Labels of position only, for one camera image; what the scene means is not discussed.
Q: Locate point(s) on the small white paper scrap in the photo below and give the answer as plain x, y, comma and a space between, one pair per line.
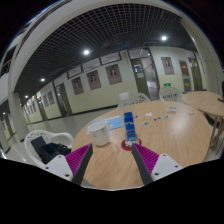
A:
148, 114

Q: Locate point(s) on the framed wall portraits group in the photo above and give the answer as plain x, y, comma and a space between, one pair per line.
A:
114, 74

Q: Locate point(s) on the white plastic armchair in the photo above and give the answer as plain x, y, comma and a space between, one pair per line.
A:
33, 136

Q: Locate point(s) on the green exit sign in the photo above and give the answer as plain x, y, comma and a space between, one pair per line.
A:
167, 84

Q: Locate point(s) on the clear blue-labelled water bottle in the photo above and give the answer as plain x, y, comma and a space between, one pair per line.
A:
130, 128

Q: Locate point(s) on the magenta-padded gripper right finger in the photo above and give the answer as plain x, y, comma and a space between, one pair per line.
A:
164, 165

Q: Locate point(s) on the dark open doorway frame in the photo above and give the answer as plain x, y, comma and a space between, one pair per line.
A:
136, 81

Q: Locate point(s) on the row of small dark pieces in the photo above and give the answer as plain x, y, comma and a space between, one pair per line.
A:
161, 117

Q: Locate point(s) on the round ceiling lights group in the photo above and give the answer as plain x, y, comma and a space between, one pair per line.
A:
86, 52

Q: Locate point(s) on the white plastic lattice chair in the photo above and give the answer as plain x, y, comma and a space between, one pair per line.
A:
138, 99
170, 93

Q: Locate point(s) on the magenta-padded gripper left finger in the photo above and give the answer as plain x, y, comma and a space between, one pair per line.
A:
59, 166

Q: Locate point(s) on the black phone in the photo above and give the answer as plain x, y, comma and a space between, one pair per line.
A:
221, 99

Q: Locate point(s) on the black bag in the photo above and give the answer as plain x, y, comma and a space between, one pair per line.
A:
55, 151

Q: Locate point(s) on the white mug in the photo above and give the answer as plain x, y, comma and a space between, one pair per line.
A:
99, 133

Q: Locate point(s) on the round wooden side table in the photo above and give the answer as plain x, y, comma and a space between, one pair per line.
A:
203, 101

